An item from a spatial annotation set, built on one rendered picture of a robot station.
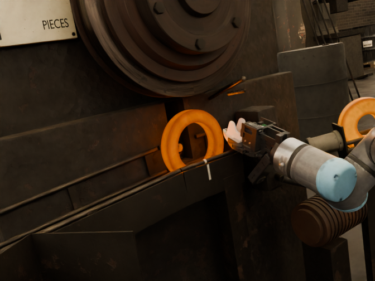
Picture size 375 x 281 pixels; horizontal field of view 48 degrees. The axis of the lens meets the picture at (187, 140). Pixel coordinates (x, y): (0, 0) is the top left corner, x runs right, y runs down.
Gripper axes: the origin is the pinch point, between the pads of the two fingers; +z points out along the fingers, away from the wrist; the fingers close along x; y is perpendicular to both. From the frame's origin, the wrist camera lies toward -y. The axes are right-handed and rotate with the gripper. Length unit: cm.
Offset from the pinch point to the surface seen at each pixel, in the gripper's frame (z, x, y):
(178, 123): -0.3, 17.0, 7.3
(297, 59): 140, -210, -39
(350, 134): -20.4, -27.7, 0.3
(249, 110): -0.2, -7.9, 5.2
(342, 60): 119, -243, -41
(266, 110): -3.8, -10.8, 5.8
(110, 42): 4.0, 31.9, 28.1
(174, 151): -2.3, 19.5, 1.2
